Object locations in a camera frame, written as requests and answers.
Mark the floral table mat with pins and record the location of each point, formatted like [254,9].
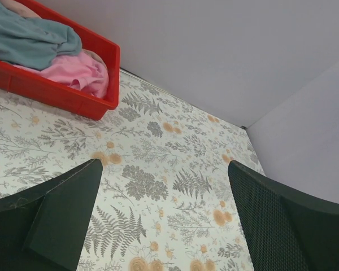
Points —
[165,202]

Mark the pink t shirt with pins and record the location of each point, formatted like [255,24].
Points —
[81,72]

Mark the red plastic bin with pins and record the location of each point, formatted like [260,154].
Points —
[35,87]

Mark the blue-grey t shirt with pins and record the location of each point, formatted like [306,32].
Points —
[34,42]

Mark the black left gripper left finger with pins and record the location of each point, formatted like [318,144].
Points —
[44,227]

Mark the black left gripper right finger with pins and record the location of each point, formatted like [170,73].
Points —
[284,228]

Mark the beige t shirt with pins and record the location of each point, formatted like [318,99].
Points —
[19,9]

